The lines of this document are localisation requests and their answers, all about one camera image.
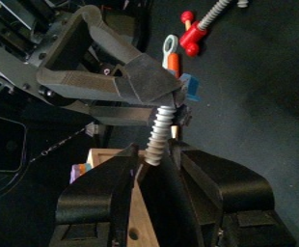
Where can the orange toy gear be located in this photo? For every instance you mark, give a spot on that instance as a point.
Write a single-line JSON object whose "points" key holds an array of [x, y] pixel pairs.
{"points": [[83, 169]]}

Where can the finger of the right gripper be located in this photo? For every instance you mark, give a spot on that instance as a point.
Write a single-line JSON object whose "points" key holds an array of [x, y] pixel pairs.
{"points": [[83, 83], [114, 38]]}

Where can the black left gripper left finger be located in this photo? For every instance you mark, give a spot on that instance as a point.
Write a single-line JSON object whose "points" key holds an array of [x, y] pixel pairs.
{"points": [[92, 199]]}

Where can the blue headed grey toy screw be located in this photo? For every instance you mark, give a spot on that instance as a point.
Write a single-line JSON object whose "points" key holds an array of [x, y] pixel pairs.
{"points": [[160, 135]]}

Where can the teal toy gear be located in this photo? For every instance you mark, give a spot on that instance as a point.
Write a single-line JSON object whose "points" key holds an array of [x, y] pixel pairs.
{"points": [[88, 166]]}

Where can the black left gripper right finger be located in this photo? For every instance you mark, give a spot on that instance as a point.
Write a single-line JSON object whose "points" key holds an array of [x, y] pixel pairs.
{"points": [[230, 193]]}

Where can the wooden toy workbench with holes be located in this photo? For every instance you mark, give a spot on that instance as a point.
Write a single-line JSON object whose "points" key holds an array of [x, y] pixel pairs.
{"points": [[143, 215]]}

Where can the light blue toy wrench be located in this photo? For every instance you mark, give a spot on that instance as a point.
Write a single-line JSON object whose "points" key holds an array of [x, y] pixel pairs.
{"points": [[170, 40]]}

